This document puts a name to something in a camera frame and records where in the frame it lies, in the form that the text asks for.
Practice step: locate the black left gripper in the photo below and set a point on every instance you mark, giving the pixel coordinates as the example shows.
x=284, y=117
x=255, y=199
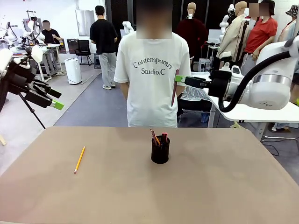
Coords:
x=18, y=78

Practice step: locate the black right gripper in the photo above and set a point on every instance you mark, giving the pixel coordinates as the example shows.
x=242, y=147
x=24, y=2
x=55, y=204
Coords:
x=218, y=84

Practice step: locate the black red marker pen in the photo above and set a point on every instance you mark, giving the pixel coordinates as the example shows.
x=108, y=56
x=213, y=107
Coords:
x=164, y=135

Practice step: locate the orange pencil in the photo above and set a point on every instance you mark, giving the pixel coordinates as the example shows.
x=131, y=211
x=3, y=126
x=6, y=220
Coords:
x=157, y=141

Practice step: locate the long yellow pencil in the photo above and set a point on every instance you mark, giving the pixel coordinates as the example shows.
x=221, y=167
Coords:
x=80, y=159

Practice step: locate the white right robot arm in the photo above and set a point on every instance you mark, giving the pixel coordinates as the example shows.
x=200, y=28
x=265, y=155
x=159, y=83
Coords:
x=268, y=93

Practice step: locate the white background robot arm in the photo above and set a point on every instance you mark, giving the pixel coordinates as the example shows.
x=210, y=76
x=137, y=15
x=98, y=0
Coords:
x=127, y=25

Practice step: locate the black mesh pen holder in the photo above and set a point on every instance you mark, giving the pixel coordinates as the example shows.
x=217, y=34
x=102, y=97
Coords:
x=160, y=155

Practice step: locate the clear plastic bag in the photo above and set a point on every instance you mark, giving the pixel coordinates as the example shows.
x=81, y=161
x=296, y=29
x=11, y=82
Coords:
x=196, y=95

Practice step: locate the white computer case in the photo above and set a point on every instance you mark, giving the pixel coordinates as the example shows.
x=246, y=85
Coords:
x=204, y=65

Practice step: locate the black tripod leg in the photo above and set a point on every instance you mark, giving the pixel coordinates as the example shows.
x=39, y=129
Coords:
x=32, y=112

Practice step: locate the white air purifier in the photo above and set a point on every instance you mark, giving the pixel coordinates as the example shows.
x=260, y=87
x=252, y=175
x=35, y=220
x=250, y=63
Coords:
x=73, y=71

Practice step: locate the grey workshop table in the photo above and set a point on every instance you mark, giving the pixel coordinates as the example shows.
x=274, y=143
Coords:
x=51, y=56

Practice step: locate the person in white t-shirt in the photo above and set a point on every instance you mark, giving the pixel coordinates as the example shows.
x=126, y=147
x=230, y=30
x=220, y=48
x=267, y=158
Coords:
x=151, y=93

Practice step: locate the mannequin with dark red garment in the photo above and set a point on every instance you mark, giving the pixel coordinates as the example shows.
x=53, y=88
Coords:
x=191, y=32

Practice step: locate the mannequin with beige jacket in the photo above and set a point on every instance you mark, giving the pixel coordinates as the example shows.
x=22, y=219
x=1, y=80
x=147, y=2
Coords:
x=230, y=42

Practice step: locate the black office chair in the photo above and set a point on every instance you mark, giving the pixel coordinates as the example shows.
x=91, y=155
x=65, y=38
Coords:
x=83, y=50

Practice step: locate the pale green plastic object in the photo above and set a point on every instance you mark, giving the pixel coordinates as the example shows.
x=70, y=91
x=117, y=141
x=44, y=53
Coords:
x=234, y=125

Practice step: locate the black plastic stool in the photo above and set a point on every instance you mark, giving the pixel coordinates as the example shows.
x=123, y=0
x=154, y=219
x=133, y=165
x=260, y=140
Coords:
x=96, y=61

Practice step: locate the seated man black shirt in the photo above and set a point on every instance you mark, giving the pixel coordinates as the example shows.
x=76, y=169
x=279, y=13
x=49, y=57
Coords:
x=51, y=35

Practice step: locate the wooden stick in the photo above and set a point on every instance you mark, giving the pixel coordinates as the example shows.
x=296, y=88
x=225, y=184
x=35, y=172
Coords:
x=2, y=140

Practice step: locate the walking man black shirt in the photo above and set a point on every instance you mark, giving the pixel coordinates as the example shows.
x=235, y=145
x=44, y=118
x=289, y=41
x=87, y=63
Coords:
x=102, y=35

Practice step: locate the person with bucket hat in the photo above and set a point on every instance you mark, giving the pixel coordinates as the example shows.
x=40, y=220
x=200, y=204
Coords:
x=293, y=14

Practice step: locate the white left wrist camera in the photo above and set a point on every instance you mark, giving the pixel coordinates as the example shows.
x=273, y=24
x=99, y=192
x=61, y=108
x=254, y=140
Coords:
x=37, y=53

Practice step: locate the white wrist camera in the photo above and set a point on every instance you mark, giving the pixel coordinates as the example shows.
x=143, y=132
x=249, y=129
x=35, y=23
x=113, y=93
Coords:
x=235, y=71
x=37, y=53

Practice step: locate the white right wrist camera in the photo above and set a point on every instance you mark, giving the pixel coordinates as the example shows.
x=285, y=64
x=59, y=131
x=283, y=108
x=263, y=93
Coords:
x=235, y=71

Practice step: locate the grey metal wall panel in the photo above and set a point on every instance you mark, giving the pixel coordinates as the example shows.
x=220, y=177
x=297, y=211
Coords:
x=83, y=23

